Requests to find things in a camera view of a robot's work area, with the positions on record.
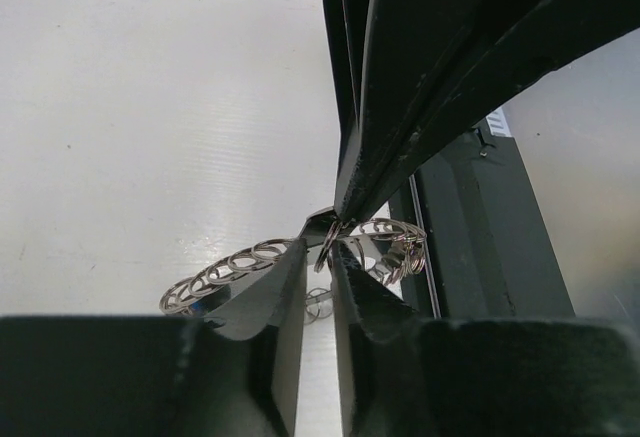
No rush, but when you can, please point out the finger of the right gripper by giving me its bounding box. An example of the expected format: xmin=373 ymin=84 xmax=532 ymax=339
xmin=323 ymin=0 xmax=542 ymax=220
xmin=352 ymin=0 xmax=640 ymax=223

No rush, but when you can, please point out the black key fob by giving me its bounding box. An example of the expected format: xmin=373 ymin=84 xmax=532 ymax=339
xmin=298 ymin=207 xmax=336 ymax=249

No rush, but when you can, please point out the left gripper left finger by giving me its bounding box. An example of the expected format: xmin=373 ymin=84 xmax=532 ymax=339
xmin=0 ymin=237 xmax=307 ymax=437

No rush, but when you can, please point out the metal disc with keyrings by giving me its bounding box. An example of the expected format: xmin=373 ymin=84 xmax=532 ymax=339
xmin=159 ymin=216 xmax=427 ymax=317

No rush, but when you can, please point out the right cable duct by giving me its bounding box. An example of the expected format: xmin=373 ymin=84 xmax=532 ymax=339
xmin=486 ymin=107 xmax=513 ymax=138

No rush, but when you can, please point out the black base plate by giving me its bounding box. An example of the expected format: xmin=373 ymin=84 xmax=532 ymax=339
xmin=388 ymin=123 xmax=575 ymax=318

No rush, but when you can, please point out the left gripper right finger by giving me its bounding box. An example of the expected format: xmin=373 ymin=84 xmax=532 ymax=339
xmin=329 ymin=244 xmax=639 ymax=436

